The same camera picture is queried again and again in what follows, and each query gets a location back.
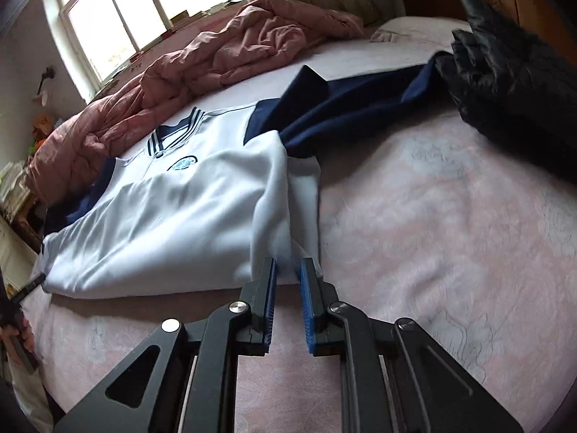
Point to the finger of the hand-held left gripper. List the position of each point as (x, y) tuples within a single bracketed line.
[(30, 287)]

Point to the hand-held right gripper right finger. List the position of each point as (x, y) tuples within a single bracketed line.
[(309, 311)]

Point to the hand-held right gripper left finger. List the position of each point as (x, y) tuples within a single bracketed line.
[(270, 306)]

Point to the white and navy jacket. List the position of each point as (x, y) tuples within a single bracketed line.
[(180, 216)]

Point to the person's left hand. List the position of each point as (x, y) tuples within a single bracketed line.
[(26, 336)]

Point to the cluttered side table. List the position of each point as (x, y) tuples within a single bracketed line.
[(18, 198)]

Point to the bed with pink sheet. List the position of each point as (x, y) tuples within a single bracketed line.
[(428, 216)]

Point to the pink quilt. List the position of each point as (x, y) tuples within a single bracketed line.
[(189, 63)]

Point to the flat pink pillow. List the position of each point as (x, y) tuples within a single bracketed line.
[(390, 35)]

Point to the window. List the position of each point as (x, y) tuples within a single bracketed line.
[(112, 9)]

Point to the stack of books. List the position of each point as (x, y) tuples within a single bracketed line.
[(185, 19)]

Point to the black puffer jacket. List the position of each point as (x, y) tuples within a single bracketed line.
[(509, 81)]

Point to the wall lamp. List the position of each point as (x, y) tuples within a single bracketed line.
[(39, 97)]

